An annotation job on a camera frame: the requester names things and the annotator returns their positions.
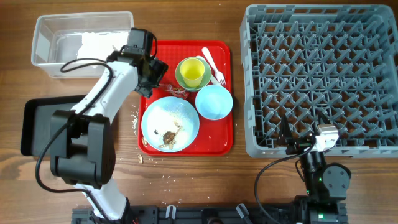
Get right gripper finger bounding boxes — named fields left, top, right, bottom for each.
left=317, top=110, right=331, bottom=125
left=277, top=115, right=294, bottom=146

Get red snack wrapper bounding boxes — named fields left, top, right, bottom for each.
left=159, top=83, right=189, bottom=100

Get yellow plastic cup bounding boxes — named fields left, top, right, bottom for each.
left=180, top=58, right=205, bottom=88

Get white napkin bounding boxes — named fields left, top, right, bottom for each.
left=77, top=32, right=129, bottom=60

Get light blue bowl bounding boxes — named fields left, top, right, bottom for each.
left=195, top=85, right=233, bottom=121

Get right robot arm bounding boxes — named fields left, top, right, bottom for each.
left=277, top=112, right=351, bottom=224

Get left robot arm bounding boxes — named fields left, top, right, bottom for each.
left=35, top=28, right=168, bottom=223

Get grey dishwasher rack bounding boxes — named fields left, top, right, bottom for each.
left=240, top=4, right=397, bottom=158

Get green small bowl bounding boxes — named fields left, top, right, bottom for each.
left=175, top=57, right=212, bottom=92

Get light blue plate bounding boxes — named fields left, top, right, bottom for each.
left=141, top=96, right=200, bottom=153

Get red serving tray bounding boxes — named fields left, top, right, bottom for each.
left=137, top=40, right=233, bottom=156

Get white plastic spoon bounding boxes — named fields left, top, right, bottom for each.
left=196, top=55, right=221, bottom=85

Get white plastic fork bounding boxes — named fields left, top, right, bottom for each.
left=201, top=47, right=226, bottom=86

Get brown food scraps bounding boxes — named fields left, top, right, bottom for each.
left=154, top=121, right=182, bottom=149

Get food crumb on table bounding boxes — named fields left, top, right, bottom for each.
left=138, top=154, right=144, bottom=164

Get clear plastic bin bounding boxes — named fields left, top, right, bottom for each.
left=31, top=11, right=134, bottom=78

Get black plastic tray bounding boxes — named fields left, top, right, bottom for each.
left=21, top=95, right=85, bottom=156

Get right black cable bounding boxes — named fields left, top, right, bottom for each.
left=254, top=143, right=317, bottom=224

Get black cable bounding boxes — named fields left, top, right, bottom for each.
left=34, top=57, right=119, bottom=223
left=254, top=143, right=317, bottom=224

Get left black cable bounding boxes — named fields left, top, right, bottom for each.
left=34, top=57, right=119, bottom=223

